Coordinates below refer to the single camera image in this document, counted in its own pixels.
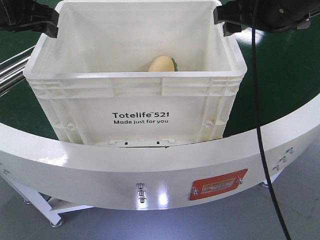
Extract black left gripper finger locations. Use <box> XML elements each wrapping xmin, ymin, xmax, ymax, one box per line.
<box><xmin>30</xmin><ymin>1</ymin><xmax>60</xmax><ymax>38</ymax></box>

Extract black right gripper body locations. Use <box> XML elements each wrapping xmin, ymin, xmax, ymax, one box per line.
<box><xmin>241</xmin><ymin>0</ymin><xmax>320</xmax><ymax>33</ymax></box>

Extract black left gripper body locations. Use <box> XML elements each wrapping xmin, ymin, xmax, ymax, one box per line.
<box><xmin>0</xmin><ymin>0</ymin><xmax>38</xmax><ymax>33</ymax></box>

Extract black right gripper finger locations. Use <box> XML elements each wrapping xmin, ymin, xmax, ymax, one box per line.
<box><xmin>213</xmin><ymin>1</ymin><xmax>242</xmax><ymax>37</ymax></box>

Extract white plastic tote box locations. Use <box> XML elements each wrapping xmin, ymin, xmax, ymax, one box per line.
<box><xmin>23</xmin><ymin>0</ymin><xmax>247</xmax><ymax>147</ymax></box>

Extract yellow plush ball toy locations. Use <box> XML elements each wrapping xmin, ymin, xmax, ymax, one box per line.
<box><xmin>148</xmin><ymin>55</ymin><xmax>178</xmax><ymax>72</ymax></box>

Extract metal conveyor rollers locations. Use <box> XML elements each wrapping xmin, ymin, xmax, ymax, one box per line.
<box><xmin>0</xmin><ymin>46</ymin><xmax>35</xmax><ymax>97</ymax></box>

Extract red warning label plate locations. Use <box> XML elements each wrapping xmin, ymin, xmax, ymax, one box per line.
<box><xmin>189</xmin><ymin>168</ymin><xmax>248</xmax><ymax>201</ymax></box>

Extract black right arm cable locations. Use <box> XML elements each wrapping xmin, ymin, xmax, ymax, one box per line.
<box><xmin>251</xmin><ymin>0</ymin><xmax>293</xmax><ymax>240</ymax></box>

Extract white curved conveyor frame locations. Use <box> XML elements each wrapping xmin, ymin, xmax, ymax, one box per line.
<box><xmin>0</xmin><ymin>91</ymin><xmax>320</xmax><ymax>228</ymax></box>

